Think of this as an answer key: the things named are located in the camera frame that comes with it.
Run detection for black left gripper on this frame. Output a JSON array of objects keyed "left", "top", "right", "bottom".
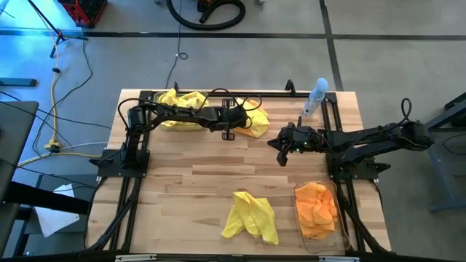
[{"left": 209, "top": 98, "right": 243, "bottom": 142}]

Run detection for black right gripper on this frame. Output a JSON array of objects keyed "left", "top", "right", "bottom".
[{"left": 267, "top": 115, "right": 325, "bottom": 168}]

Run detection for orange microfiber towel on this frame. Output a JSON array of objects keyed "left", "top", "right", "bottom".
[
  {"left": 295, "top": 181, "right": 323, "bottom": 205},
  {"left": 296, "top": 202, "right": 331, "bottom": 229},
  {"left": 232, "top": 127, "right": 258, "bottom": 138},
  {"left": 317, "top": 184, "right": 339, "bottom": 223},
  {"left": 300, "top": 223, "right": 336, "bottom": 241}
]

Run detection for yellow microfiber towel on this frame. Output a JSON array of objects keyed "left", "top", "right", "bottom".
[
  {"left": 158, "top": 88, "right": 182, "bottom": 110},
  {"left": 159, "top": 119, "right": 207, "bottom": 132},
  {"left": 232, "top": 97, "right": 271, "bottom": 138},
  {"left": 221, "top": 190, "right": 280, "bottom": 246},
  {"left": 178, "top": 91, "right": 210, "bottom": 111}
]

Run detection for blue spray bottle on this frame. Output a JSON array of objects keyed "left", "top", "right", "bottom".
[{"left": 301, "top": 76, "right": 330, "bottom": 119}]

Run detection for white paper sheet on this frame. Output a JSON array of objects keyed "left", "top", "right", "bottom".
[
  {"left": 52, "top": 183, "right": 76, "bottom": 199},
  {"left": 33, "top": 206, "right": 81, "bottom": 239}
]

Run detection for red tool box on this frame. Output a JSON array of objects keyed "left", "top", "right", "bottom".
[{"left": 58, "top": 0, "right": 108, "bottom": 28}]

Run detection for black desk crossbar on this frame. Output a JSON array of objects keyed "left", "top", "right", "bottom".
[{"left": 0, "top": 180, "right": 92, "bottom": 215}]

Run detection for black tripod stand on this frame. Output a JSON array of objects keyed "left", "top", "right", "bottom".
[{"left": 27, "top": 0, "right": 89, "bottom": 59}]

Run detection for black stand foot bar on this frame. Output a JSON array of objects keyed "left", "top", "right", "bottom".
[{"left": 0, "top": 76, "right": 38, "bottom": 88}]

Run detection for dark grey desk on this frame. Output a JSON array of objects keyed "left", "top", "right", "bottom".
[{"left": 0, "top": 100, "right": 40, "bottom": 205}]

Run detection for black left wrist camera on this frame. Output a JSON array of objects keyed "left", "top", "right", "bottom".
[{"left": 240, "top": 107, "right": 253, "bottom": 127}]

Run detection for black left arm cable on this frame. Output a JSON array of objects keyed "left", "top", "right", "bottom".
[{"left": 205, "top": 87, "right": 264, "bottom": 121}]

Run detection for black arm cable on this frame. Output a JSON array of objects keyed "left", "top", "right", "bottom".
[
  {"left": 205, "top": 87, "right": 264, "bottom": 121},
  {"left": 399, "top": 97, "right": 413, "bottom": 127}
]

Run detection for black aluminium table frame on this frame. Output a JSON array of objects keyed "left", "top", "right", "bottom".
[{"left": 85, "top": 79, "right": 392, "bottom": 255}]

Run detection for black vacuum hose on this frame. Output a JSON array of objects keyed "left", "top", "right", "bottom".
[{"left": 165, "top": 0, "right": 247, "bottom": 32}]

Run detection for black floor cable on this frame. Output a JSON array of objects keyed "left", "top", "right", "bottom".
[
  {"left": 31, "top": 34, "right": 95, "bottom": 157},
  {"left": 164, "top": 0, "right": 189, "bottom": 90}
]

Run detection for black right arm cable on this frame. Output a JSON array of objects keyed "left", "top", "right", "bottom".
[{"left": 399, "top": 97, "right": 413, "bottom": 127}]

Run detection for silver metal bracket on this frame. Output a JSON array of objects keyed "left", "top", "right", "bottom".
[
  {"left": 114, "top": 254, "right": 158, "bottom": 262},
  {"left": 318, "top": 255, "right": 360, "bottom": 262}
]

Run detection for grey metal table frame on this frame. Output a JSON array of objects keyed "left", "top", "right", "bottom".
[{"left": 418, "top": 90, "right": 466, "bottom": 214}]

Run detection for white floor cable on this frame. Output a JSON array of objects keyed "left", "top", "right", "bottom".
[{"left": 54, "top": 140, "right": 110, "bottom": 151}]

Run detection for yellow extension cord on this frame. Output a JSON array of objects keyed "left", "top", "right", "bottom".
[{"left": 16, "top": 14, "right": 106, "bottom": 168}]

